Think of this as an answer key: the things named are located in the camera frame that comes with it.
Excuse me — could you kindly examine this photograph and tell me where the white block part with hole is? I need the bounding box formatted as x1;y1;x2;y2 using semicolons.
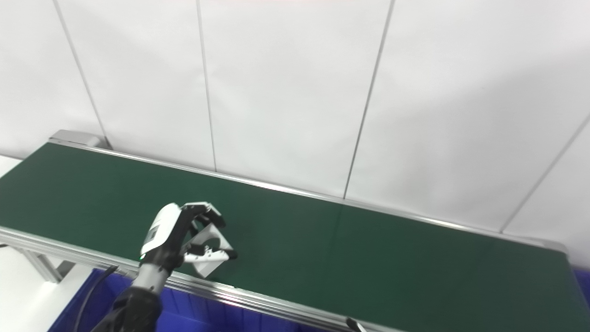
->
184;220;232;279

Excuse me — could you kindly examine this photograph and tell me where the blue plastic bin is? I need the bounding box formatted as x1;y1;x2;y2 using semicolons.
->
572;267;590;308
48;268;300;332

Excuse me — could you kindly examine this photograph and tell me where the aluminium conveyor leg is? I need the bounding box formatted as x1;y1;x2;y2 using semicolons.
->
18;249;77;284

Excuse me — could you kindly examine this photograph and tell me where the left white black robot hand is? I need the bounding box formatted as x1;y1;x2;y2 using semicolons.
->
139;202;239;273

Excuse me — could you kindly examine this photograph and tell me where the green conveyor belt aluminium frame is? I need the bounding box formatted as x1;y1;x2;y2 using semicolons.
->
0;130;590;332

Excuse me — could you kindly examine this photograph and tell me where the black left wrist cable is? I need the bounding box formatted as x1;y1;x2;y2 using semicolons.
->
74;265;119;332

